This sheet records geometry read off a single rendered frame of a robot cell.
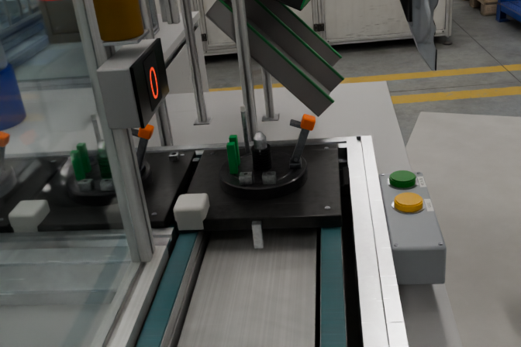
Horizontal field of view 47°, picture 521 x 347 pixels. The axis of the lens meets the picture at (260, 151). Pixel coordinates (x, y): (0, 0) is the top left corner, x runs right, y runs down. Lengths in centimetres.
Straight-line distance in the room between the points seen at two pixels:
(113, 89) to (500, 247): 63
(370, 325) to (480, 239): 37
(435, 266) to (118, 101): 45
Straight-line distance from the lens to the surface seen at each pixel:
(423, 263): 82
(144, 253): 82
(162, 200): 95
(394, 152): 128
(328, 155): 102
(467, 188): 116
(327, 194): 91
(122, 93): 67
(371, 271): 76
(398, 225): 85
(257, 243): 87
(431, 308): 87
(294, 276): 83
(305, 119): 91
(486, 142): 134
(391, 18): 500
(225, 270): 86
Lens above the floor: 142
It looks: 25 degrees down
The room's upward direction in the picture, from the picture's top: 6 degrees counter-clockwise
